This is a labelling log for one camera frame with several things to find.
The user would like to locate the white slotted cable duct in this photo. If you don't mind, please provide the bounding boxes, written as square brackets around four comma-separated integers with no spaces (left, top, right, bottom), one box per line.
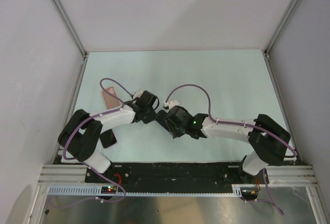
[48,185,242,197]

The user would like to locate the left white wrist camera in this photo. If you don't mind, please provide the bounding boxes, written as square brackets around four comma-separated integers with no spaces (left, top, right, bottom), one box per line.
[132,89,143,99]

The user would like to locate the left aluminium frame post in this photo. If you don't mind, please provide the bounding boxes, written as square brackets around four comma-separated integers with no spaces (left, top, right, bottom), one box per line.
[51,0,88,59]

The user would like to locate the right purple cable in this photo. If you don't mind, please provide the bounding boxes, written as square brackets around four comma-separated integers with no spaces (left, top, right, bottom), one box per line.
[164,84,297,216]

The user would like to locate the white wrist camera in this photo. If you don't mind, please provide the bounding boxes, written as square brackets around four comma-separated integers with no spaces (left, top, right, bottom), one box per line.
[132,89,143,99]
[163,100,179,110]

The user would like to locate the right small circuit board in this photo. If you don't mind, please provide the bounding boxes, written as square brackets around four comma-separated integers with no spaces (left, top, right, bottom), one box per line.
[240,187,259,201]

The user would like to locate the small circuit board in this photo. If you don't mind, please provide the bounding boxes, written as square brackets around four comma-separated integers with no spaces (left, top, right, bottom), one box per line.
[101,186,118,194]
[240,187,259,201]

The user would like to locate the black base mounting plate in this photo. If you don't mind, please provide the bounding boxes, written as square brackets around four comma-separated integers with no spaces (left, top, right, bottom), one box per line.
[85,161,270,194]

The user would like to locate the left small circuit board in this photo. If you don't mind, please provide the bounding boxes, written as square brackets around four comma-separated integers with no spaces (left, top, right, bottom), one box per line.
[101,186,118,194]

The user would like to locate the aluminium frame post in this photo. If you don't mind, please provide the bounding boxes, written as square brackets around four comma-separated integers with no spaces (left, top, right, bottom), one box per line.
[51,0,88,59]
[263,0,302,60]

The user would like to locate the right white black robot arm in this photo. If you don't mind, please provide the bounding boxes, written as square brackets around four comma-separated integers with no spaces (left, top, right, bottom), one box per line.
[156,106,291,183]

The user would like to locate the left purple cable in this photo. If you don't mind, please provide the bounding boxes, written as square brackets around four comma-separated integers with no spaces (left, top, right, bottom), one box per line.
[61,78,135,161]

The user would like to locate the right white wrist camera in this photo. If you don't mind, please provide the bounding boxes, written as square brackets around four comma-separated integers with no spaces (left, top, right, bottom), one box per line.
[163,100,179,110]

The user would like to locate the pink phone case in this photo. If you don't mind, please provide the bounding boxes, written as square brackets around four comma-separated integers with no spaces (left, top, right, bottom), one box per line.
[101,87,121,110]

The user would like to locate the black phone teal edge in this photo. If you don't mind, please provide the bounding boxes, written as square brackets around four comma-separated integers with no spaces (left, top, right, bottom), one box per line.
[156,110,174,136]

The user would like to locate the purple cable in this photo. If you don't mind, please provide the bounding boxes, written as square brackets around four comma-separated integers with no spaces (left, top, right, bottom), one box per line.
[164,84,297,216]
[61,78,135,161]

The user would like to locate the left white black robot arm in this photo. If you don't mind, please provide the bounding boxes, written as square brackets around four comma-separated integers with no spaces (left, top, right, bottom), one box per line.
[57,90,159,182]

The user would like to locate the black phone purple edge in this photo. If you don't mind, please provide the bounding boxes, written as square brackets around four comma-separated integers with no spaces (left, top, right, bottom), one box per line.
[100,129,117,148]

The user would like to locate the right aluminium frame post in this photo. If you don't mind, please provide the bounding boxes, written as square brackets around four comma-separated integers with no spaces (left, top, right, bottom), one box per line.
[263,0,302,60]

